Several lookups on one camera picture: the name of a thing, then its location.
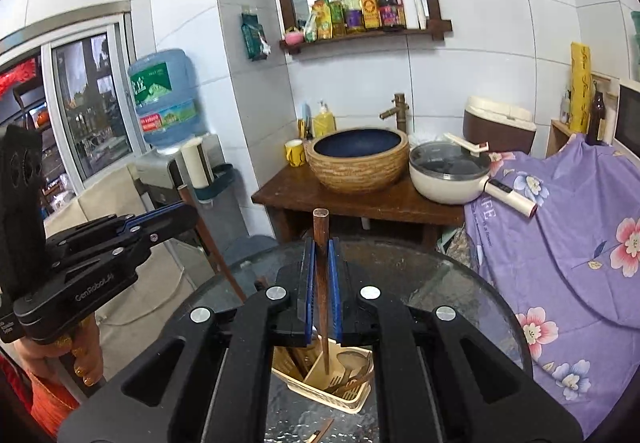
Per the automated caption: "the wooden spoon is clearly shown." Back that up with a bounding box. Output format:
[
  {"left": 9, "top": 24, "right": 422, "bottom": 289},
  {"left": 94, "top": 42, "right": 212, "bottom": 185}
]
[{"left": 332, "top": 349, "right": 374, "bottom": 395}]

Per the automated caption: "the red hanging decoration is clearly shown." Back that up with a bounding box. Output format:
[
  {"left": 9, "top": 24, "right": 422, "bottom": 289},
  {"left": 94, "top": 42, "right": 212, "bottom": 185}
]
[{"left": 0, "top": 60, "right": 39, "bottom": 100}]

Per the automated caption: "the purple label oil bottle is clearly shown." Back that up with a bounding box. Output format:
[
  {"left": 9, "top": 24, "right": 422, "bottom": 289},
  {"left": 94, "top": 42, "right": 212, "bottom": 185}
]
[{"left": 342, "top": 0, "right": 364, "bottom": 35}]

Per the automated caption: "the orange label oil bottle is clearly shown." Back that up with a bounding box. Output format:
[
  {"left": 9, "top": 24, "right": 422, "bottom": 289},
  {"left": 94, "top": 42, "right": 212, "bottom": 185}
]
[{"left": 360, "top": 0, "right": 382, "bottom": 30}]

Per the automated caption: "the person's left hand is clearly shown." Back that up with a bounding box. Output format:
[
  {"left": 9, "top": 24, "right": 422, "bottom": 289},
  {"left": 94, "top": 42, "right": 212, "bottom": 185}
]
[{"left": 15, "top": 315, "right": 104, "bottom": 387}]

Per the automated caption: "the white microwave oven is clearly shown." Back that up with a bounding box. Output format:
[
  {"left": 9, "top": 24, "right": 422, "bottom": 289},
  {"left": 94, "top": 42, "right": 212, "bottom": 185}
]
[{"left": 612, "top": 77, "right": 640, "bottom": 154}]

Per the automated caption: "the cream plastic utensil holder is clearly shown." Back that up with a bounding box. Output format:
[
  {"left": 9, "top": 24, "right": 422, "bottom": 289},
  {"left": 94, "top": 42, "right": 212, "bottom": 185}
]
[{"left": 271, "top": 337, "right": 375, "bottom": 414}]

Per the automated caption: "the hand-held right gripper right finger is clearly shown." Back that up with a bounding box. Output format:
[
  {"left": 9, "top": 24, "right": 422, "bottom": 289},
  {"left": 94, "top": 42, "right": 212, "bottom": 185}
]
[{"left": 328, "top": 238, "right": 584, "bottom": 443}]

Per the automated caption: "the brown white rice cooker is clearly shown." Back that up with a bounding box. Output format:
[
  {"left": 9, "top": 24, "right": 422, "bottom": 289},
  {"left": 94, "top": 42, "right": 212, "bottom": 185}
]
[{"left": 462, "top": 95, "right": 537, "bottom": 155}]

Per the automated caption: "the beige cloth cover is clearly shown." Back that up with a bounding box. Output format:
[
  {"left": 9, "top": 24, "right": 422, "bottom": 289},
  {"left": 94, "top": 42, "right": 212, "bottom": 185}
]
[{"left": 44, "top": 163, "right": 152, "bottom": 235}]

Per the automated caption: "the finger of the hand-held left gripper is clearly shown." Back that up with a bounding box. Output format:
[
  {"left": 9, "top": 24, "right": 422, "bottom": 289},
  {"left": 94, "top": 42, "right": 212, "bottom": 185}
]
[
  {"left": 45, "top": 202, "right": 189, "bottom": 258},
  {"left": 50, "top": 205, "right": 199, "bottom": 285}
]

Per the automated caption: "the purple floral cloth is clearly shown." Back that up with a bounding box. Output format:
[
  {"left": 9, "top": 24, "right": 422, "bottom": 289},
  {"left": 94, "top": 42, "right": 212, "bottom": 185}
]
[{"left": 462, "top": 133, "right": 640, "bottom": 425}]

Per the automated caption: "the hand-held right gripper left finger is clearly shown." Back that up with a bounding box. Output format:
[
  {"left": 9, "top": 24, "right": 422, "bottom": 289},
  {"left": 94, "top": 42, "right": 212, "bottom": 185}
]
[{"left": 57, "top": 238, "right": 317, "bottom": 443}]

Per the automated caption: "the small wooden box shelf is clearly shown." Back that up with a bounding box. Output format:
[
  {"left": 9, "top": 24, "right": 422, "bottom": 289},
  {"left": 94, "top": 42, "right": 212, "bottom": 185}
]
[{"left": 544, "top": 119, "right": 574, "bottom": 159}]

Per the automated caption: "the bronze faucet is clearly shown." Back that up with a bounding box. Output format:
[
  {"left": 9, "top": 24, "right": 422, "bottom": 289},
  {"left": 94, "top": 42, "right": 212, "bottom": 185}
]
[{"left": 378, "top": 92, "right": 407, "bottom": 134}]

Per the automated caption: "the blue water jug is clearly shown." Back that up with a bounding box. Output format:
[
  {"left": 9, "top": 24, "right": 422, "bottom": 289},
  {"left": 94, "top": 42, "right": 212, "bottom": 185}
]
[{"left": 127, "top": 48, "right": 209, "bottom": 154}]

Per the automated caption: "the green bottle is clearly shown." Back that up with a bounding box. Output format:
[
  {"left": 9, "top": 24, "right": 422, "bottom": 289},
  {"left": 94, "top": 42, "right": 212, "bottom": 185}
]
[{"left": 327, "top": 0, "right": 347, "bottom": 38}]

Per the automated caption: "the white spatula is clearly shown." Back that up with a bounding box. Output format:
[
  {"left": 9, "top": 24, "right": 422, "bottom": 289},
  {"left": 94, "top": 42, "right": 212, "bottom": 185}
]
[{"left": 442, "top": 131, "right": 490, "bottom": 155}]

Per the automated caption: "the brown glass bottle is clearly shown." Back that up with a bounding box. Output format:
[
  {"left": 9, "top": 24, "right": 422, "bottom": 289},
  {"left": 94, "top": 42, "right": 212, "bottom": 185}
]
[{"left": 585, "top": 81, "right": 607, "bottom": 146}]

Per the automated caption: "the white bottle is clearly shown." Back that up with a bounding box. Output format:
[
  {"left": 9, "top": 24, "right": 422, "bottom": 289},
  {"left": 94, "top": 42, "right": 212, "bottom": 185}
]
[{"left": 400, "top": 0, "right": 427, "bottom": 30}]

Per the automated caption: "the green packet on wall hook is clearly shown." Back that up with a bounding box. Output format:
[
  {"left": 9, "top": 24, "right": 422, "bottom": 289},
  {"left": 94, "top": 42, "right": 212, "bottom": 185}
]
[{"left": 241, "top": 12, "right": 271, "bottom": 62}]

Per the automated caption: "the paper cup holder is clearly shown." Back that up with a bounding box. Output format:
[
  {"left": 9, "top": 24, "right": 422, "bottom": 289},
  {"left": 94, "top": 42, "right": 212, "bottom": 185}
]
[{"left": 180, "top": 136, "right": 236, "bottom": 204}]

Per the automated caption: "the yellow roll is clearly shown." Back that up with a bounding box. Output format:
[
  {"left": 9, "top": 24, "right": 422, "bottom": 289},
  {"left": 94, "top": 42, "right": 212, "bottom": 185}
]
[{"left": 569, "top": 41, "right": 592, "bottom": 134}]

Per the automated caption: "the dark sauce bottle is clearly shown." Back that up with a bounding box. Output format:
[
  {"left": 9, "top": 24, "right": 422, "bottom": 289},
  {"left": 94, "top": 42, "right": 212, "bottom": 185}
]
[{"left": 376, "top": 0, "right": 406, "bottom": 29}]

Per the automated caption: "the glass sliding door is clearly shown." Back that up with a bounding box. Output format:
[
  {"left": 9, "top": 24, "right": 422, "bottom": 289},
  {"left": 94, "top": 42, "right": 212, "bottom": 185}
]
[{"left": 42, "top": 18, "right": 147, "bottom": 184}]

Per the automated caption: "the yellow soap pump bottle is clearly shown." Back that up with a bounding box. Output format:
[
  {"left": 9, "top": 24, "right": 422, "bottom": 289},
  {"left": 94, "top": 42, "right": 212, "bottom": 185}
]
[{"left": 312, "top": 100, "right": 337, "bottom": 138}]

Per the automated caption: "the person's left forearm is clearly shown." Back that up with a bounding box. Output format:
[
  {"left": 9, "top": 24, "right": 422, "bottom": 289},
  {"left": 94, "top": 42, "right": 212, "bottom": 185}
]
[{"left": 0, "top": 352, "right": 82, "bottom": 440}]

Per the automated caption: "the white pan with glass lid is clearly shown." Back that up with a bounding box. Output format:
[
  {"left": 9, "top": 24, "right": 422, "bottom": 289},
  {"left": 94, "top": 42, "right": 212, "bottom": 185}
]
[{"left": 408, "top": 140, "right": 539, "bottom": 217}]

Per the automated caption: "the yellow mug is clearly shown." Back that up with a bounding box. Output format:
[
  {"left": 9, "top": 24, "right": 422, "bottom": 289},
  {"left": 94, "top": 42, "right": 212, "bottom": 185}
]
[{"left": 284, "top": 139, "right": 307, "bottom": 168}]

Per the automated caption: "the stack of green noodle cups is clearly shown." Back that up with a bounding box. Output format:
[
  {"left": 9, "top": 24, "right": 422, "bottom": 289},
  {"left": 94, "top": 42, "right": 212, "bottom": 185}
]
[{"left": 629, "top": 10, "right": 640, "bottom": 70}]

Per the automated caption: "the woven basin sink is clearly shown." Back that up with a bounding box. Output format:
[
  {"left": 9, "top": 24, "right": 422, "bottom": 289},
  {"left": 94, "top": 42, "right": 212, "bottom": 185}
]
[{"left": 304, "top": 126, "right": 410, "bottom": 194}]

